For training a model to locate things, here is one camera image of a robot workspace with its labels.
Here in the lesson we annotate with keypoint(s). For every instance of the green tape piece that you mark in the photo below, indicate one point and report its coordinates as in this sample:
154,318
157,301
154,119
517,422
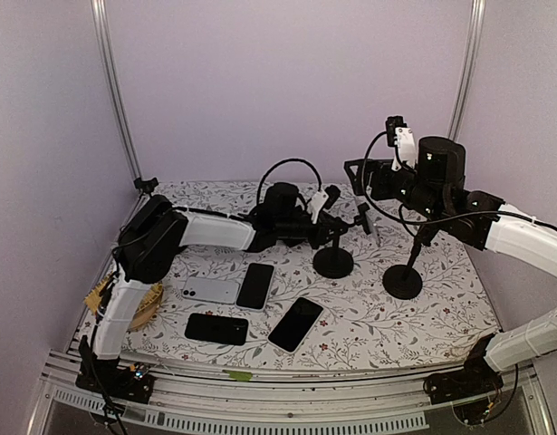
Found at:
239,376

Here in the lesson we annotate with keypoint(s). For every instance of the white-edged phone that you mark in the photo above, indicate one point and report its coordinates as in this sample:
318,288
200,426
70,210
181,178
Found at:
255,287
295,324

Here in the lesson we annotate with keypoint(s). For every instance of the black round phone stand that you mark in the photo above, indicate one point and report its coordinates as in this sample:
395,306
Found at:
145,186
332,261
403,281

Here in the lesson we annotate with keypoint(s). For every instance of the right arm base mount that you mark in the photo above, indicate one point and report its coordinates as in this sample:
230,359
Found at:
474,378

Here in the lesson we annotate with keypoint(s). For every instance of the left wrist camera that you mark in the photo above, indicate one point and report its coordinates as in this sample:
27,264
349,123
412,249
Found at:
323,199

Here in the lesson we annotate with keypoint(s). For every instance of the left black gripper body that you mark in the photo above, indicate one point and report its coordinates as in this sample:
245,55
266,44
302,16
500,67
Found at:
287,227

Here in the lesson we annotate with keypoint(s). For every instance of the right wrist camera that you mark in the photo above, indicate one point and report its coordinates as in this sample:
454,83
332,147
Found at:
400,138

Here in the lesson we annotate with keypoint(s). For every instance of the floral table mat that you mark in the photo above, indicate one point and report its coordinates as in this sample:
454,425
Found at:
361,326

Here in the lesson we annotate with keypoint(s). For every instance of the left aluminium frame post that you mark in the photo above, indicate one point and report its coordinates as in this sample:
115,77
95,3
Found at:
102,30

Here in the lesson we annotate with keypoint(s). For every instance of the white phone dual camera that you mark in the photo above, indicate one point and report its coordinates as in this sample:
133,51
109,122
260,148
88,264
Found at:
210,290

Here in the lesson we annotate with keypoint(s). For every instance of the right aluminium frame post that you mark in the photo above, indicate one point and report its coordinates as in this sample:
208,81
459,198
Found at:
473,41

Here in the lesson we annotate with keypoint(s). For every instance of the silver phone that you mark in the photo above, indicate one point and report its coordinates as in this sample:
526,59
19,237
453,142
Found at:
375,230

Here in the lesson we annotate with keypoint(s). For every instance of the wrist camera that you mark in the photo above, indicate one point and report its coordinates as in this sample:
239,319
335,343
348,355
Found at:
400,138
323,199

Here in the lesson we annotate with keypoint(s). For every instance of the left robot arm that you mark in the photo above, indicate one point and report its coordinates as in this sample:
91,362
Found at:
149,243

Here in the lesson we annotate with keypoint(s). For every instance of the front aluminium rail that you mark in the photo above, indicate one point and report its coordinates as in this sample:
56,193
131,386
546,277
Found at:
192,399

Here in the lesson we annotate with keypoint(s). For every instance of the aluminium frame post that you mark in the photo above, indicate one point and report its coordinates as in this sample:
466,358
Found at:
102,30
473,41

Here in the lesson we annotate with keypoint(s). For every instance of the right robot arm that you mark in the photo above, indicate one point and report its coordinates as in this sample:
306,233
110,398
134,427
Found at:
429,194

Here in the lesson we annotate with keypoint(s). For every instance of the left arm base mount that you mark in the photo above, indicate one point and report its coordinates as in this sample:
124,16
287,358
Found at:
131,383

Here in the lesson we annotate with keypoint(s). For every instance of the woven bamboo basket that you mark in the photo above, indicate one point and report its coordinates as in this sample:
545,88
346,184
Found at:
146,309

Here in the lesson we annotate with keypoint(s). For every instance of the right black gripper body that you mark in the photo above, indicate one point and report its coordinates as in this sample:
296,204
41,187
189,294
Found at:
383,189

